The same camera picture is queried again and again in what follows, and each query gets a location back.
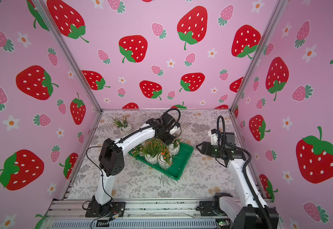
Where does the green grass pot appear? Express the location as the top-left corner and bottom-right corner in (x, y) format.
(141, 138), (165, 165)

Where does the orange gypsophila pot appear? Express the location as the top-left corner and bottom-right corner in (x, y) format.
(158, 148), (173, 170)

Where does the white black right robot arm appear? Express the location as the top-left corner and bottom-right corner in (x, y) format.
(196, 115), (279, 229)

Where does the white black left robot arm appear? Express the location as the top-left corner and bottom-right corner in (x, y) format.
(92, 108), (181, 207)

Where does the green plastic storage box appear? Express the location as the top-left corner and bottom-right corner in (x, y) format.
(128, 143), (194, 180)

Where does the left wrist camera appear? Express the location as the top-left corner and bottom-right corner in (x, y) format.
(169, 123), (180, 135)

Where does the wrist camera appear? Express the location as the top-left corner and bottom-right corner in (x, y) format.
(169, 123), (180, 135)
(208, 129), (219, 146)

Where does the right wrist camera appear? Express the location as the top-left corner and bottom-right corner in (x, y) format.
(208, 129), (219, 146)

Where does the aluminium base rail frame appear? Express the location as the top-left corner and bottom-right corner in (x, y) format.
(41, 197), (284, 229)

